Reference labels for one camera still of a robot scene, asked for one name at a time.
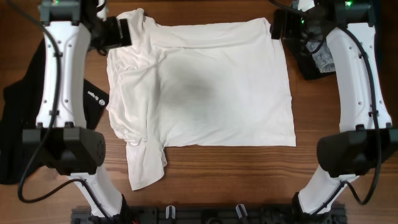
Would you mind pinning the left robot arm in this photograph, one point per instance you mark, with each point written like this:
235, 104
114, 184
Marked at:
60, 137

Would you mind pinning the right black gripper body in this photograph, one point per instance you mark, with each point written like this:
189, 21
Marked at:
294, 27

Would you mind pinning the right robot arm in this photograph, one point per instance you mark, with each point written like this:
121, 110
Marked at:
367, 137

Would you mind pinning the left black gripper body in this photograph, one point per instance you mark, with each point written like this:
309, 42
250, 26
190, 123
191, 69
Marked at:
111, 37

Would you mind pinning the black garment with logo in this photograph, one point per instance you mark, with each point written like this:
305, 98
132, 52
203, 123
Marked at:
22, 104

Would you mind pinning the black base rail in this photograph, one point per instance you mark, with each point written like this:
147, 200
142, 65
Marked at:
274, 214

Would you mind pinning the white t-shirt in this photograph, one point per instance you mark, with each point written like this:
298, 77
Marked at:
223, 84

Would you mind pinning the light grey denim garment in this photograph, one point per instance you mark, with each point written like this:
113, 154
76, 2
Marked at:
322, 56

